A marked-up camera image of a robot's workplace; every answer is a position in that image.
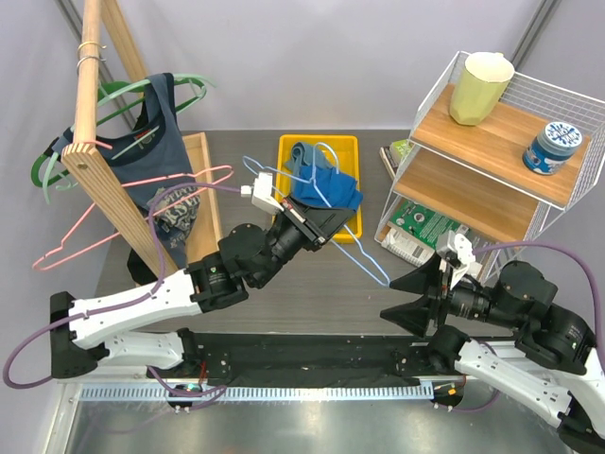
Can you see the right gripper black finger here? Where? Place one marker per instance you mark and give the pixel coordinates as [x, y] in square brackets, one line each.
[415, 317]
[426, 278]

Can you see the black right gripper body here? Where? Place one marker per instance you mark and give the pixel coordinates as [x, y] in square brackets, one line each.
[473, 299]

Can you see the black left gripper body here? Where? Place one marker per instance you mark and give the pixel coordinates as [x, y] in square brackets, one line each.
[285, 239]

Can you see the light blue wire hanger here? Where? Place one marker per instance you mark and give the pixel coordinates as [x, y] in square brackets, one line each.
[255, 167]

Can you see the royal blue tank top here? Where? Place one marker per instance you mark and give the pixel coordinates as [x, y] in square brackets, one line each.
[339, 189]

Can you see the light blue tank top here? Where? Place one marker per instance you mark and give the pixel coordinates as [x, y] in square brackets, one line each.
[307, 161]

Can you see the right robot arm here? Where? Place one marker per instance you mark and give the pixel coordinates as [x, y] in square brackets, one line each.
[555, 370]

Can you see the dark navy tank top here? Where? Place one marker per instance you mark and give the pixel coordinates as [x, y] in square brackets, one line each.
[176, 217]

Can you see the mint green hanger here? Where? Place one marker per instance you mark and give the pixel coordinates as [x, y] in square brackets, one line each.
[151, 157]

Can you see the yellow plastic tray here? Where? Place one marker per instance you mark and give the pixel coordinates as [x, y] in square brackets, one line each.
[346, 149]

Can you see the green box on shelf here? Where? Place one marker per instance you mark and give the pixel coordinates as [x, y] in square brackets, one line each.
[393, 154]

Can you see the blue lidded jar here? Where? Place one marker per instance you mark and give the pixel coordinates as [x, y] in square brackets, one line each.
[553, 146]

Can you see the wooden clothes rack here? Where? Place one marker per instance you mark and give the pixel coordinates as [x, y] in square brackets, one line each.
[85, 163]

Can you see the pale green mug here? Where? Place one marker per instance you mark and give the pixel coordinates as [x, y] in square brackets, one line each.
[484, 79]

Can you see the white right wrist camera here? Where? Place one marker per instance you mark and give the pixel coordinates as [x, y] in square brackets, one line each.
[456, 254]

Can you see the slotted metal rail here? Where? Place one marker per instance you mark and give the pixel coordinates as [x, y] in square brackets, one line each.
[152, 392]

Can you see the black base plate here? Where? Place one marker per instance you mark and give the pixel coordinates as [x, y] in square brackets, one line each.
[306, 361]

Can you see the white wire wooden shelf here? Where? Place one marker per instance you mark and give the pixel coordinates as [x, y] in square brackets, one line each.
[475, 174]

